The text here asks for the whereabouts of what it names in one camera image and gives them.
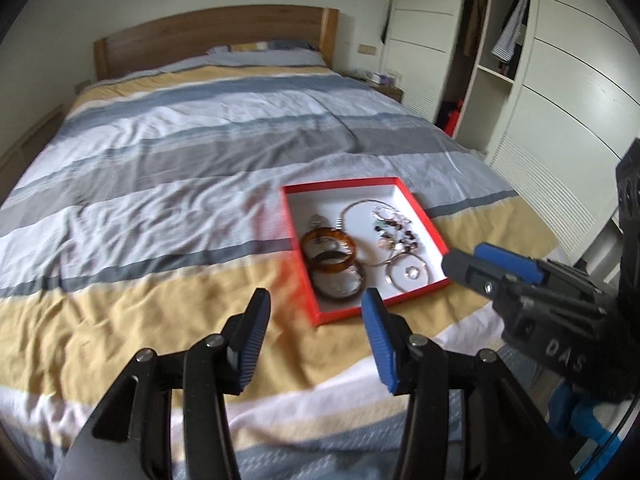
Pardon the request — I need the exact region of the dark brown bangle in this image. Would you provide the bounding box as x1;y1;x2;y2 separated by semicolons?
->
310;262;366;304

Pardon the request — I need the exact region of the grey pillow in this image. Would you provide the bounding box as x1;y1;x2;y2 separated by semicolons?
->
206;40;328;67

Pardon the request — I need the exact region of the beaded charm bracelet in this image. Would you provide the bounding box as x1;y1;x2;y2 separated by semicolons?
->
370;204;426;256

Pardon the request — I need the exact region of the silver wristwatch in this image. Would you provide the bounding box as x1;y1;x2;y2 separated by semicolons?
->
308;214;332;231

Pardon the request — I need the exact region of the red item in wardrobe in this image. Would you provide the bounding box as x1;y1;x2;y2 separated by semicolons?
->
444;101;463;138

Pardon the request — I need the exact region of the silver chain necklace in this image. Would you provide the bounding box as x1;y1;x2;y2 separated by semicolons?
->
336;198;402;267

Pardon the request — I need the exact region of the wooden nightstand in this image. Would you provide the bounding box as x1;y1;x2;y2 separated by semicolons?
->
345;70;404;103

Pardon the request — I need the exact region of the low white wall cabinet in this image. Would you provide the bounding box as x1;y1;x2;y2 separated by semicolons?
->
0;105;65;203

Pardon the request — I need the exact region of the amber orange bangle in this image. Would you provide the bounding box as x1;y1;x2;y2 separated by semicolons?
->
299;226;357;274

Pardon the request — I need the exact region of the red jewelry box tray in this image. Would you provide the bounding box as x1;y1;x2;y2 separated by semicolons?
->
281;177;449;326

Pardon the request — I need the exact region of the hanging shirt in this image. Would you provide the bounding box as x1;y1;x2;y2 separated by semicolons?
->
491;0;529;63

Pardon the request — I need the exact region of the white wardrobe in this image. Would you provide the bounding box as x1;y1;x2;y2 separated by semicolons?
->
383;0;639;261

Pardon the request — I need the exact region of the wooden headboard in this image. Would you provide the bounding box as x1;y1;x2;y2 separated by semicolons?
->
93;4;340;80

